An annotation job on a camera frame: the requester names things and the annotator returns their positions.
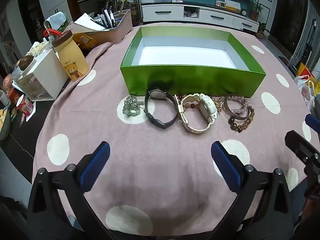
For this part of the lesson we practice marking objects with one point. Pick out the red snack packets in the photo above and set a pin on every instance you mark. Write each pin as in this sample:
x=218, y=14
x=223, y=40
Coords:
x=23, y=102

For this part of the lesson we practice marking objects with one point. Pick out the yellow and white box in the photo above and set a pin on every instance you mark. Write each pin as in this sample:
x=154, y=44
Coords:
x=231, y=5

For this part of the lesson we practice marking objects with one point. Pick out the black wrist watch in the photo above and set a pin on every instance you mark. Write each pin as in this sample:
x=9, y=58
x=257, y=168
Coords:
x=158, y=94

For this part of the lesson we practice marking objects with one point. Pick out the white plastic bag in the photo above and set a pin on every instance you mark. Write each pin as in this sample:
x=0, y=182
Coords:
x=303, y=90

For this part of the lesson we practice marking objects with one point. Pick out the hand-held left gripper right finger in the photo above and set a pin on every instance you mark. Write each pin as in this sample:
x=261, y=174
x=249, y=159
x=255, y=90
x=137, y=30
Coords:
x=225, y=166

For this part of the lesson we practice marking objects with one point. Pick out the rolled light blue cloth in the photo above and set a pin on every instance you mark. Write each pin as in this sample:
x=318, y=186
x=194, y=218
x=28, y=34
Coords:
x=56, y=20

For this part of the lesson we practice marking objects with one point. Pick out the bushy plant in planter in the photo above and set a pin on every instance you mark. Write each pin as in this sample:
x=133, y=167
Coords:
x=125, y=5

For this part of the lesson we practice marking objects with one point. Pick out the green cardboard box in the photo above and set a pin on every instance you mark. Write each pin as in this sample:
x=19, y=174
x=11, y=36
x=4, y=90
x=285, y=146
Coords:
x=190, y=80

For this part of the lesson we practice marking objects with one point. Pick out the bunch of pens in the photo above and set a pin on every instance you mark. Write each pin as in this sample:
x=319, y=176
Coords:
x=107, y=17

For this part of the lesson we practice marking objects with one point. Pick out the small alarm clock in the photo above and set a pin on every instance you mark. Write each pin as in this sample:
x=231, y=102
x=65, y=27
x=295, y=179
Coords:
x=243, y=12

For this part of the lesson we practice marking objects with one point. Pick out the white paper sheets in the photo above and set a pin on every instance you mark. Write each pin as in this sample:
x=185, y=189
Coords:
x=87, y=22

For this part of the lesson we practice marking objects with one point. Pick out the small potted plant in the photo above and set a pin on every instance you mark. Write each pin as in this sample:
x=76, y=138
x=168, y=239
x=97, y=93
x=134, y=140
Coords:
x=262, y=31

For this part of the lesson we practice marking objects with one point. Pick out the pink polka dot tablecloth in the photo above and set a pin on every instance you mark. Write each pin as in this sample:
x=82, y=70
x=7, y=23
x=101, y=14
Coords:
x=162, y=155

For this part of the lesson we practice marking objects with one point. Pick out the metal bangle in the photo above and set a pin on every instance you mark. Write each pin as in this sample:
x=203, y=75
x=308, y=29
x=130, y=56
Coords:
x=226, y=108

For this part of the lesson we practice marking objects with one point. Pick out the white tv cabinet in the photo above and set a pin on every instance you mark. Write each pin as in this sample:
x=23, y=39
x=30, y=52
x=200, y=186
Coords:
x=175, y=12

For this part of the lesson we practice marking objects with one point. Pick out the tall potted plant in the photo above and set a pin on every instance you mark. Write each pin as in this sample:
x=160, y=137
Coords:
x=255, y=8

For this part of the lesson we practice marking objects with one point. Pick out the brown round fruit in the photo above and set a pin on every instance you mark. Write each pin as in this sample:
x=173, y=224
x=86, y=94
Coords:
x=26, y=62

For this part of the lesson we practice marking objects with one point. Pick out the white drawer organizer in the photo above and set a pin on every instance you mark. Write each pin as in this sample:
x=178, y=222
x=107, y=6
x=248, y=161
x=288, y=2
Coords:
x=47, y=80

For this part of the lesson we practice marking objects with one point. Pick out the beige pen holder box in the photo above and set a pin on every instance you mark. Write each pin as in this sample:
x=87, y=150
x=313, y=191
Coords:
x=117, y=31

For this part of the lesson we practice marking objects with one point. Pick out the orange snack bag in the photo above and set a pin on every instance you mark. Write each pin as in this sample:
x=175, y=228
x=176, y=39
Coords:
x=85, y=40

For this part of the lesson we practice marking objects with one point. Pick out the yellow bear bottle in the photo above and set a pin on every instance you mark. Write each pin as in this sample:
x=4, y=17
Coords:
x=75, y=60

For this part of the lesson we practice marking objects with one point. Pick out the cream wrist watch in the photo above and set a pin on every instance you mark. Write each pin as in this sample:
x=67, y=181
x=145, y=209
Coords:
x=207, y=106

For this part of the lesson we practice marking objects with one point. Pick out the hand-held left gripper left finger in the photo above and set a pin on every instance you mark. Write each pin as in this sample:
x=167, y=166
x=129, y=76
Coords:
x=96, y=165

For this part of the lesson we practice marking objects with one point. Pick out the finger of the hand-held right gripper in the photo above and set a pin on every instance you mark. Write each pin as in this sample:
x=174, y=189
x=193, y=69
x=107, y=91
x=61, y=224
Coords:
x=313, y=123
x=303, y=150

